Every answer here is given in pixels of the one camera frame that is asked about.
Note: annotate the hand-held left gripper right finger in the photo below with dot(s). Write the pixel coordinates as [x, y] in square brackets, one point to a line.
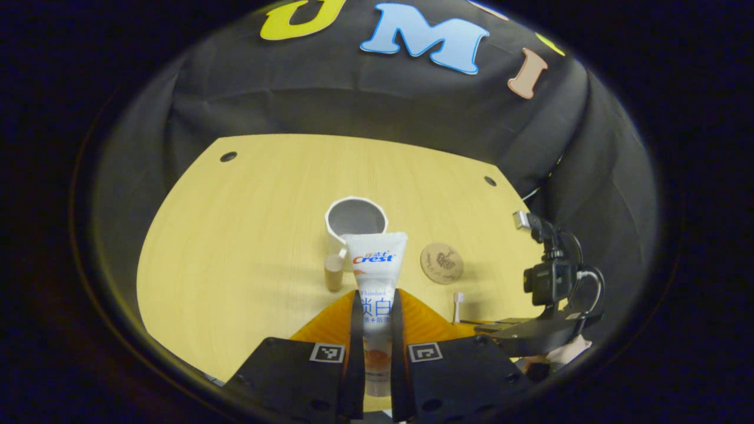
[397, 365]

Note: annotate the white toothpaste tube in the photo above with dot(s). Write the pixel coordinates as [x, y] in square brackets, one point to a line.
[375, 277]

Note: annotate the round wooden coaster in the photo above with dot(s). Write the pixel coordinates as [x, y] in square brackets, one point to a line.
[442, 263]

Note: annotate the light wooden desktop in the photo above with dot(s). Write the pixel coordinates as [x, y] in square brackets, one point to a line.
[247, 235]

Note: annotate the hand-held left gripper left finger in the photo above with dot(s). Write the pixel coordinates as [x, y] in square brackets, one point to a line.
[357, 353]

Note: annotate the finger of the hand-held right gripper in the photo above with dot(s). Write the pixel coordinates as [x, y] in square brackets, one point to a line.
[495, 321]
[542, 335]

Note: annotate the pale pink toothbrush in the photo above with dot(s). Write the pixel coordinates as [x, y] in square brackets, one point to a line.
[458, 301]

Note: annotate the black backdrop cloth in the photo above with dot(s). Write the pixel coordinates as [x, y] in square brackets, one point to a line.
[365, 100]

